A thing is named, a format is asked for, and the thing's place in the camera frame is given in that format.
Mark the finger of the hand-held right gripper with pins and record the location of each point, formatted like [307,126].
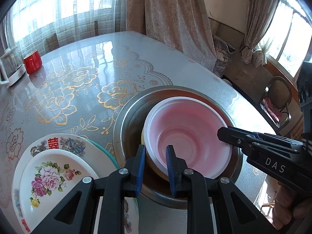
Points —
[270,139]
[231,137]

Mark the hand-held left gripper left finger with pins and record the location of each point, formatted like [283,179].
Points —
[140,173]

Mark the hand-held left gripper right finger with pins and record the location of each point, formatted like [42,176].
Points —
[170,173]

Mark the yellow plastic bowl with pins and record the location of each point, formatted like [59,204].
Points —
[151,167]

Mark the red plastic bowl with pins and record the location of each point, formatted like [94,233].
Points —
[190,131]

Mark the stainless steel bowl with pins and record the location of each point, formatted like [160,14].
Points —
[131,117]

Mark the white rose print plate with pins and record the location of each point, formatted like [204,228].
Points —
[53,199]

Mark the white plate red emblem rim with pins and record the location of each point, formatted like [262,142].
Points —
[36,147]

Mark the person's right hand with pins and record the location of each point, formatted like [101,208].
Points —
[286,199]

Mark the pink cloth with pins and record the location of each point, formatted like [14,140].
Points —
[274,111]

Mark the wooden chair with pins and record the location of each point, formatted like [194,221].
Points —
[280,90]

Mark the black speaker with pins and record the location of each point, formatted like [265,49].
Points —
[306,85]

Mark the patterned fabric bundle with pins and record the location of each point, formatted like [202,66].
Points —
[223,56]

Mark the lace floral table mat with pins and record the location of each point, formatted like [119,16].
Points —
[73,90]

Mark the tied beige curtain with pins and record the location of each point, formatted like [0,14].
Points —
[258,17]

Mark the beige velvet curtain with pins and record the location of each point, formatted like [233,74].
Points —
[170,17]

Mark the red mug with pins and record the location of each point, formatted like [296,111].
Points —
[33,63]

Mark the white glass electric kettle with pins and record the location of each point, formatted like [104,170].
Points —
[13,73]

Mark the white sheer curtain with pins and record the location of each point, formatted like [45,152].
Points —
[73,12]

